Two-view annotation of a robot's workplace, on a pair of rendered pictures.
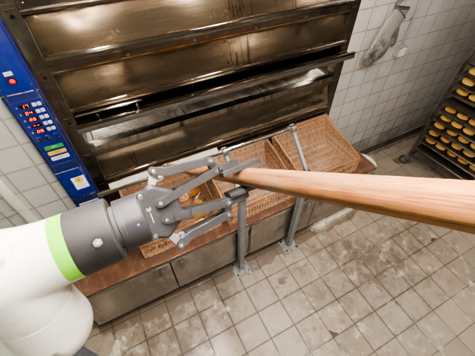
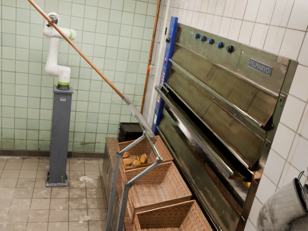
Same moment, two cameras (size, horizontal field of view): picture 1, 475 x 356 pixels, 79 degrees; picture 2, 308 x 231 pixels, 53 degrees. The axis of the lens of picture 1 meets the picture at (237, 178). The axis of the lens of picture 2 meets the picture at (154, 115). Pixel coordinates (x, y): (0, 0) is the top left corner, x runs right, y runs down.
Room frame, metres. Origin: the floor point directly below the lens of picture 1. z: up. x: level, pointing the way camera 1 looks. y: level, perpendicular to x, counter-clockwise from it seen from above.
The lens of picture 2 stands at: (1.73, -2.44, 2.25)
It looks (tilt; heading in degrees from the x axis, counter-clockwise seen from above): 20 degrees down; 100
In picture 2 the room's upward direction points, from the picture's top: 10 degrees clockwise
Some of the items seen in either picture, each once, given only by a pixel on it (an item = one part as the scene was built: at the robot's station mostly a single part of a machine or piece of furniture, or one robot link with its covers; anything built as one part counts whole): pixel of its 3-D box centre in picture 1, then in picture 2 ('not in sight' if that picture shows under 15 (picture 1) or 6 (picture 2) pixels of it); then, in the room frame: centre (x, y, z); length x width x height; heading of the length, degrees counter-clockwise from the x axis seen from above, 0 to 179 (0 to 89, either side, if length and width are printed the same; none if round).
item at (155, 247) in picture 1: (169, 204); (142, 156); (1.18, 0.46, 0.72); 0.56 x 0.49 x 0.28; 118
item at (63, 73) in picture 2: not in sight; (63, 74); (0.12, 0.63, 1.36); 0.16 x 0.13 x 0.19; 179
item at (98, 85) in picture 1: (226, 54); (200, 103); (1.66, 0.06, 1.54); 1.79 x 0.11 x 0.19; 117
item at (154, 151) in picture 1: (228, 125); (188, 159); (1.66, 0.06, 1.02); 1.79 x 0.11 x 0.19; 117
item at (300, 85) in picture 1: (226, 107); (194, 145); (1.68, 0.07, 1.16); 1.80 x 0.06 x 0.04; 117
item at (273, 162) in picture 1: (247, 177); (154, 189); (1.43, -0.08, 0.72); 0.56 x 0.49 x 0.28; 117
